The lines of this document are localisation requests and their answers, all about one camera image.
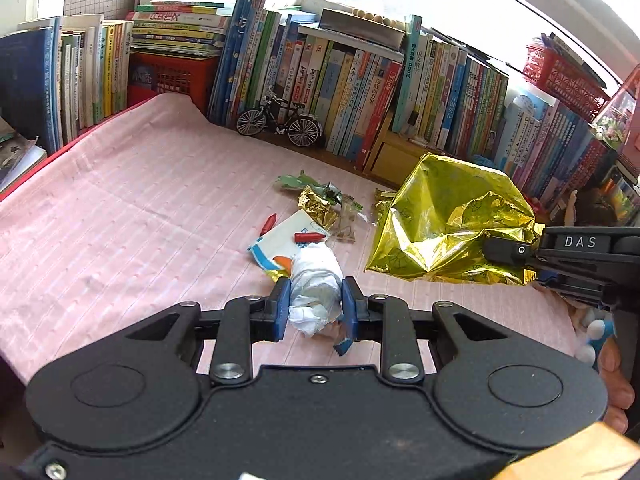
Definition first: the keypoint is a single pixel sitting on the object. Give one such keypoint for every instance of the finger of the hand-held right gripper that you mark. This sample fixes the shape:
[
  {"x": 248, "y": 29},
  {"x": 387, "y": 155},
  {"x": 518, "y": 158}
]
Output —
[{"x": 510, "y": 251}]

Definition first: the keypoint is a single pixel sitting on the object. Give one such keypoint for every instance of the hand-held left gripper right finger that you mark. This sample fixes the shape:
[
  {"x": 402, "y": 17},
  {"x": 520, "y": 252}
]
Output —
[{"x": 352, "y": 310}]

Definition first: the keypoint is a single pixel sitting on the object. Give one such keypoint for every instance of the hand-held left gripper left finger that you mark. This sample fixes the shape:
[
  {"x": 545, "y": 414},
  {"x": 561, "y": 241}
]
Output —
[{"x": 280, "y": 310}]

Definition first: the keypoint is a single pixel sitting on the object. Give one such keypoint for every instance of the white tissue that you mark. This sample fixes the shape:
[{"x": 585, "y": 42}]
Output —
[{"x": 315, "y": 280}]

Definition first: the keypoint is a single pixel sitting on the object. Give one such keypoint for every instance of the large gold foil bag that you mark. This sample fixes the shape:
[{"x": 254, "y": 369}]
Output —
[{"x": 440, "y": 220}]

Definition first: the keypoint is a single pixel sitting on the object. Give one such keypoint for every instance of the gold snack wrapper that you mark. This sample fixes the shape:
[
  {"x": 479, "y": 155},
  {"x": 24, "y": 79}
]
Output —
[{"x": 317, "y": 207}]

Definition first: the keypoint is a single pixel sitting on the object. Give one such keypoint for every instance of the green and white wrapper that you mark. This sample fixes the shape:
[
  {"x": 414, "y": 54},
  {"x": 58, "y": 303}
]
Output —
[{"x": 295, "y": 182}]

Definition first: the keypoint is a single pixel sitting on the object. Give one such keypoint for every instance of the person's right hand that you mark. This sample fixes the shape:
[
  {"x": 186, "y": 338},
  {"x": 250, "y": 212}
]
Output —
[{"x": 616, "y": 390}]

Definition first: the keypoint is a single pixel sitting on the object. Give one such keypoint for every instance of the small gold foil scrap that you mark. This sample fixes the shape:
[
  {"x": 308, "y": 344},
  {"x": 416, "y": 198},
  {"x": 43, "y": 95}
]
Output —
[{"x": 275, "y": 275}]

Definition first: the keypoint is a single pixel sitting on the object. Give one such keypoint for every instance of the blue wrapper scrap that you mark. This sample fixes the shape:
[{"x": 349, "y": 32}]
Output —
[{"x": 343, "y": 347}]

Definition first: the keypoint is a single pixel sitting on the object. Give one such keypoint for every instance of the small doll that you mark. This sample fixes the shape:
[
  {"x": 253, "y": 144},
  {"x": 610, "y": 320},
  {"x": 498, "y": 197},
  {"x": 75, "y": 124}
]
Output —
[{"x": 587, "y": 207}]

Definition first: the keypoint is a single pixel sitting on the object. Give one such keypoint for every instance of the white and blue paper packet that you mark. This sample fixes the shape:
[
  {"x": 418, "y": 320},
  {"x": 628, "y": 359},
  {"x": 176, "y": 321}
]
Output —
[{"x": 285, "y": 240}]

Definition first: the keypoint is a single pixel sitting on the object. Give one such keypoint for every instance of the blue and white plush toy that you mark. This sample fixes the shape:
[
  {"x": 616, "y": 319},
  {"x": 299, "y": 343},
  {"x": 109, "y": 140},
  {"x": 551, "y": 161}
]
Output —
[{"x": 597, "y": 332}]

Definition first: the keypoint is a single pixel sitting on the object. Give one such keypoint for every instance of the small red crayon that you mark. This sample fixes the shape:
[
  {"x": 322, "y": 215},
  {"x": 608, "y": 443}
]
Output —
[
  {"x": 309, "y": 237},
  {"x": 268, "y": 224}
]

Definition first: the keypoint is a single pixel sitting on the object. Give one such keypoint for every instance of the clear plastic wrapper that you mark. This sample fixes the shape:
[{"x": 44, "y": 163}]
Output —
[{"x": 347, "y": 222}]

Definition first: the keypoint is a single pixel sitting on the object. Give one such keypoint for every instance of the row of pale blue books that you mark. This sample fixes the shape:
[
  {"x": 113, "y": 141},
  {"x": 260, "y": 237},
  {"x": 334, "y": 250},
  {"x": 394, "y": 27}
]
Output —
[{"x": 550, "y": 150}]

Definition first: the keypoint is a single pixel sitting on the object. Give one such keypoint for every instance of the crumpled green wrapper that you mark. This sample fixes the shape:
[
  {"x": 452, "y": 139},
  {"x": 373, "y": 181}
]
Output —
[{"x": 342, "y": 197}]

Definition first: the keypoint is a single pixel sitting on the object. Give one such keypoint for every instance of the wooden desk organizer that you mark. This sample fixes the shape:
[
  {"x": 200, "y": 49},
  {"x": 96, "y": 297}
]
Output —
[{"x": 395, "y": 155}]

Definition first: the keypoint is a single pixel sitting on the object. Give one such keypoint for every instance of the pink toy box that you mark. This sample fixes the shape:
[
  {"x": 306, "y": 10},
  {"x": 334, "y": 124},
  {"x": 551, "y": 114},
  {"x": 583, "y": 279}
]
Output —
[{"x": 620, "y": 110}]

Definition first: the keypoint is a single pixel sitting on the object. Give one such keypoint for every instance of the red mesh basket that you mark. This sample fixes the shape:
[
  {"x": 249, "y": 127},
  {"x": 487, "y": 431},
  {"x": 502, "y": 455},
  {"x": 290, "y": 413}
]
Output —
[{"x": 565, "y": 77}]

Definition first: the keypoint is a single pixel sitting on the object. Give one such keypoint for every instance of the pink striped cloth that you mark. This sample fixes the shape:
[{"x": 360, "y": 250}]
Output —
[{"x": 125, "y": 210}]

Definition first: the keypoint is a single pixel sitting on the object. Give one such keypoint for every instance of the model bicycle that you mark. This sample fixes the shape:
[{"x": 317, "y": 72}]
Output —
[{"x": 280, "y": 120}]

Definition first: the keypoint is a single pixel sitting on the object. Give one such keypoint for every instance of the long row of colourful books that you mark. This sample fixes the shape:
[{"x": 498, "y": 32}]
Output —
[{"x": 350, "y": 90}]

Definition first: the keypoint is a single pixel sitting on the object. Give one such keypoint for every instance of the red plastic crate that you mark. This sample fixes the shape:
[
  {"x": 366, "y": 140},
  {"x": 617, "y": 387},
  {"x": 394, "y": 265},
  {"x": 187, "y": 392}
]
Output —
[{"x": 170, "y": 77}]

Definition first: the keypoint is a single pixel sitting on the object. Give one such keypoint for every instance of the grey book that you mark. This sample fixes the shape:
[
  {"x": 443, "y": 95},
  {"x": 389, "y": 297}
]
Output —
[{"x": 360, "y": 30}]

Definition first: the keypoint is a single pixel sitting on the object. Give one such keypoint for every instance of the stack of flat books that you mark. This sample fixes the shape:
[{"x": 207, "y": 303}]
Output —
[{"x": 180, "y": 27}]

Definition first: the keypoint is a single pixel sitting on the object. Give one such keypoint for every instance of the row of upright books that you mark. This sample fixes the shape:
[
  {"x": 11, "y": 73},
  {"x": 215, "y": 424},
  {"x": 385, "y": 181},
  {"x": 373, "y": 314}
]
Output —
[{"x": 75, "y": 80}]

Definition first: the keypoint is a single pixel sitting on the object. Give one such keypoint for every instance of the grid cutting board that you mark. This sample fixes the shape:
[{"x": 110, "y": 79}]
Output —
[{"x": 95, "y": 2}]

